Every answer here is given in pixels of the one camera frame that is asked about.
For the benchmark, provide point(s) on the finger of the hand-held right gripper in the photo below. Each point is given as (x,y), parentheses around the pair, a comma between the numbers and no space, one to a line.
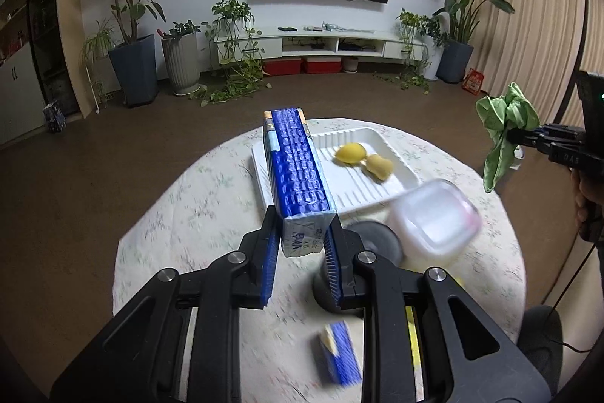
(552,150)
(552,130)

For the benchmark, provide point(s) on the large-leaf plant in dark pot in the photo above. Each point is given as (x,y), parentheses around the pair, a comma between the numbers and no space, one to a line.
(455,60)

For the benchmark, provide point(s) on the black cylindrical container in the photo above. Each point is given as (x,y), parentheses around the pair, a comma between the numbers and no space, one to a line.
(377,238)

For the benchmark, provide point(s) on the white plastic tray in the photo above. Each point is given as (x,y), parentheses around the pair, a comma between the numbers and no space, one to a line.
(358,188)

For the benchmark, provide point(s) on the translucent plastic container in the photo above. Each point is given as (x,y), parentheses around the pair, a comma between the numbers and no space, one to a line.
(434,219)

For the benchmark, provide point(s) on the white television cabinet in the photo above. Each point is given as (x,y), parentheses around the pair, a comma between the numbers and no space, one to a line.
(368,42)

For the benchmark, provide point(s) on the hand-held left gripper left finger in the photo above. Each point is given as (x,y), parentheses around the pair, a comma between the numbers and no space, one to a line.
(269,263)

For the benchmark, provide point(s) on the white wall cabinet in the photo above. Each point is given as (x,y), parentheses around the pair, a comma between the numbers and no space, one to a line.
(16,91)

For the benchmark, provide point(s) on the blue box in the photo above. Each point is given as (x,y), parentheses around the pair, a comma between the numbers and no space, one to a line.
(54,117)

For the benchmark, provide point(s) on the tall plant in dark pot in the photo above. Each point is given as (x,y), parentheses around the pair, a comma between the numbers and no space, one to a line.
(134,68)

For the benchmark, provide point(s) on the tan peanut-shaped sponge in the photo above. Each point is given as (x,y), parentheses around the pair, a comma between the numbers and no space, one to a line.
(380,168)

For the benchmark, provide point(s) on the plant in ribbed white pot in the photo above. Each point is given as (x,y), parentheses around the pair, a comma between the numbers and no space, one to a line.
(181,63)

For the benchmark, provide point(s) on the trailing vine plant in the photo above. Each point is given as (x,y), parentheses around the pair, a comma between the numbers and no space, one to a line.
(233,49)

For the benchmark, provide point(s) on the blue tissue pack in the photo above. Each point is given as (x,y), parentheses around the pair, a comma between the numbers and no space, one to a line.
(297,167)
(342,353)

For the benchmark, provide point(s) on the green cloth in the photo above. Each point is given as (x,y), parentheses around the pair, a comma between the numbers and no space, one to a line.
(505,119)

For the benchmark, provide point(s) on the person's right hand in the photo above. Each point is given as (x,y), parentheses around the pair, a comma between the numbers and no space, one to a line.
(585,202)

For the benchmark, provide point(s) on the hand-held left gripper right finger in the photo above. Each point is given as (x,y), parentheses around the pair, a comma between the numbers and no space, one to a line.
(332,263)

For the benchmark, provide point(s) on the white stick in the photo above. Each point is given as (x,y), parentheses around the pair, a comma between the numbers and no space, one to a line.
(93,89)

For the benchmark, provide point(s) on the small plant pot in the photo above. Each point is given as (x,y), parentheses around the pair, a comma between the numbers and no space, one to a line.
(350,64)

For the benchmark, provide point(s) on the grassy potted plant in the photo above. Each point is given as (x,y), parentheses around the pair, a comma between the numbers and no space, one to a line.
(99,42)

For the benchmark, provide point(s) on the dark glass cabinet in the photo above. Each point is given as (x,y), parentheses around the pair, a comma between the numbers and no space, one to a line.
(52,30)

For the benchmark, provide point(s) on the red printed box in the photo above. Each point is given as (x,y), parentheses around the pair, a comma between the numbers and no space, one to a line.
(474,81)

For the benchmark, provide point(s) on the red storage box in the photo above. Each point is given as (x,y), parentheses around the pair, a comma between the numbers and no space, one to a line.
(321,64)
(282,66)

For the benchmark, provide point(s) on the small plant in white pot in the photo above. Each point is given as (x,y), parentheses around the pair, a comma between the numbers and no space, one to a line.
(417,39)

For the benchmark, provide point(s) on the beige curtain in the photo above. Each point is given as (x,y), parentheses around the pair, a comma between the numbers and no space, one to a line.
(533,6)

